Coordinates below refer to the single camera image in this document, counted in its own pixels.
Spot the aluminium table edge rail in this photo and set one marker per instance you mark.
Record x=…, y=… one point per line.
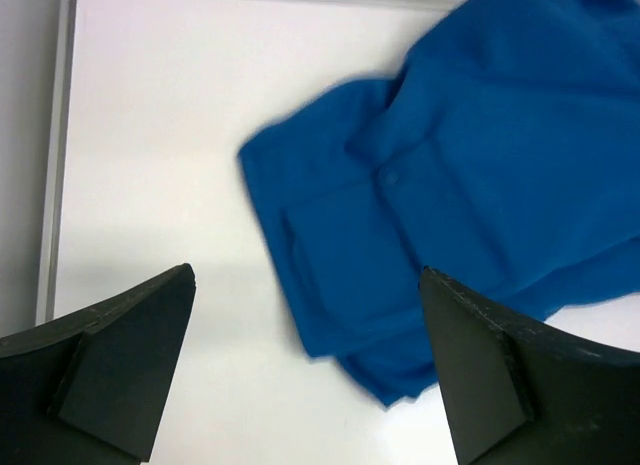
x=47, y=277

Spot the blue zip-up jacket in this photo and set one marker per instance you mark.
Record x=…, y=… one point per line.
x=504, y=153

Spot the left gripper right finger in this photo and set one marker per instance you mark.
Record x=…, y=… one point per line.
x=518, y=391

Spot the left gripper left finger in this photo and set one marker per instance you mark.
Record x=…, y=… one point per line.
x=91, y=387

